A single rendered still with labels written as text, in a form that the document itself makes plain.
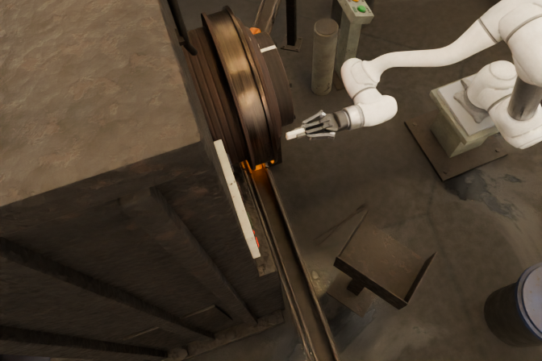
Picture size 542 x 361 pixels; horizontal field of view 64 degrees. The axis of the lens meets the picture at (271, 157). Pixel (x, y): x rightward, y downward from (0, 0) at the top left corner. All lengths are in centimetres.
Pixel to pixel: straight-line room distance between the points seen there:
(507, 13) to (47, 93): 133
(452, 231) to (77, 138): 208
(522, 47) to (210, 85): 93
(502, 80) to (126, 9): 170
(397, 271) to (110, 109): 129
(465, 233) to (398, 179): 42
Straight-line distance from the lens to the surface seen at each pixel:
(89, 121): 51
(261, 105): 107
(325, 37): 222
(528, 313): 193
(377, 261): 162
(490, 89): 208
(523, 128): 200
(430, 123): 259
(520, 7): 156
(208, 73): 109
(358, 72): 172
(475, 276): 235
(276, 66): 116
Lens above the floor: 215
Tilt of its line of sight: 63 degrees down
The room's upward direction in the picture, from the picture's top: 7 degrees counter-clockwise
